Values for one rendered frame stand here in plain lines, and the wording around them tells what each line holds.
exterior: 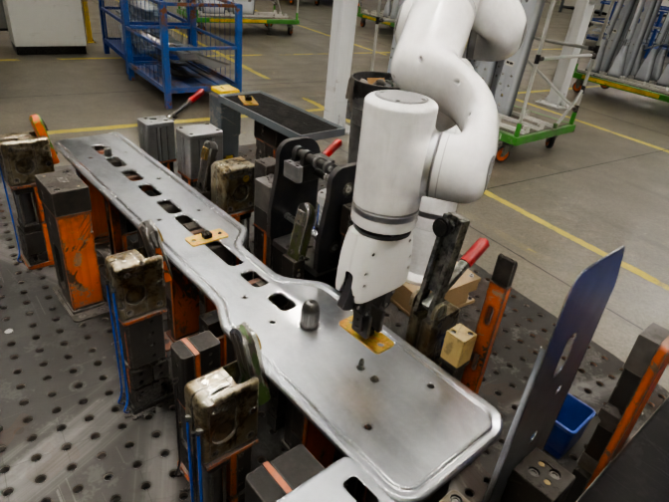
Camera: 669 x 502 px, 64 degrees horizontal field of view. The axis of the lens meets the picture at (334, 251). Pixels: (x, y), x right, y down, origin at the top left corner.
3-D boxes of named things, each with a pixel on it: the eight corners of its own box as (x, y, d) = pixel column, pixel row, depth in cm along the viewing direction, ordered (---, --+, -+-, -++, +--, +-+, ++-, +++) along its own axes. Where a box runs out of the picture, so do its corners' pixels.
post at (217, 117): (210, 227, 175) (206, 93, 153) (230, 221, 180) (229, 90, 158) (222, 236, 170) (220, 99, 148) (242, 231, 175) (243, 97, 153)
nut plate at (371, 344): (336, 324, 78) (337, 317, 78) (355, 315, 81) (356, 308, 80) (376, 356, 73) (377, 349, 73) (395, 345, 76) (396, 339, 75)
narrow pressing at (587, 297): (473, 524, 60) (568, 271, 43) (528, 472, 67) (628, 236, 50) (477, 528, 60) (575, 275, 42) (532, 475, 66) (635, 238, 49)
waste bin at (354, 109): (325, 163, 428) (334, 71, 391) (377, 155, 456) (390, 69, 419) (361, 187, 393) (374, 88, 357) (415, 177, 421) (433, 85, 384)
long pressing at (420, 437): (40, 144, 147) (39, 138, 146) (120, 133, 161) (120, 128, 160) (404, 518, 61) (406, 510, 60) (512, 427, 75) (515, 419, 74)
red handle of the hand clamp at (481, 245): (413, 298, 86) (474, 231, 90) (416, 305, 88) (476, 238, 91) (433, 311, 83) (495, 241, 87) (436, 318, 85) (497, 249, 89)
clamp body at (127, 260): (111, 396, 109) (88, 253, 92) (166, 373, 117) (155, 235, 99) (129, 425, 104) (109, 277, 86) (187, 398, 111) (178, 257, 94)
